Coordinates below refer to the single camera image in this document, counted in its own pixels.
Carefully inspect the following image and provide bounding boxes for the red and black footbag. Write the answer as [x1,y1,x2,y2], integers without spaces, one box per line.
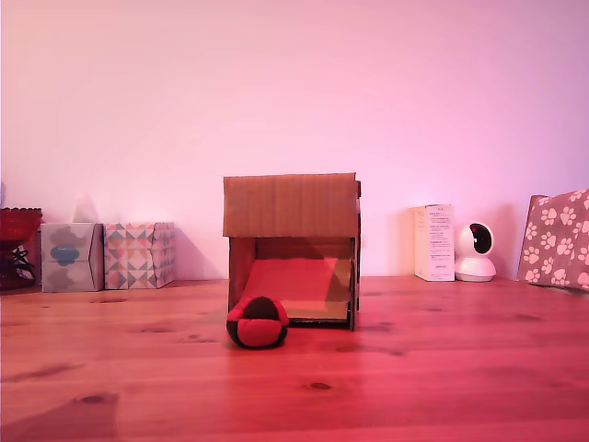
[225,296,290,350]

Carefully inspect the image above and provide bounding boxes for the red glass bowl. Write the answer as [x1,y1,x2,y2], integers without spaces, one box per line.
[0,206,43,291]

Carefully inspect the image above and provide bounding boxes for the triangle pattern tissue box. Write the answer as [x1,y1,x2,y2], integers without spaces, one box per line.
[102,221,177,290]

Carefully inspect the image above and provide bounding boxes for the small white round camera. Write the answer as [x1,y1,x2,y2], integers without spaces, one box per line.
[454,222,497,283]

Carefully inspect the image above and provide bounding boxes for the white printed carton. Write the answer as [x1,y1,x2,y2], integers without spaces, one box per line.
[410,204,456,283]

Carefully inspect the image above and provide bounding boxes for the black cord bundle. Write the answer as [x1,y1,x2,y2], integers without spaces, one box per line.
[9,246,37,282]

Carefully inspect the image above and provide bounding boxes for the cardboard dice tower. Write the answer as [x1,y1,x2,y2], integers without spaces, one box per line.
[223,171,364,332]

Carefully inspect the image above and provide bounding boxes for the cloud print tissue box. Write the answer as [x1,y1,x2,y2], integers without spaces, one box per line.
[40,222,105,293]

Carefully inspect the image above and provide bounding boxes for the paw print cushion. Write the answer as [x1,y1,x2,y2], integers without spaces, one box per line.
[516,188,589,292]

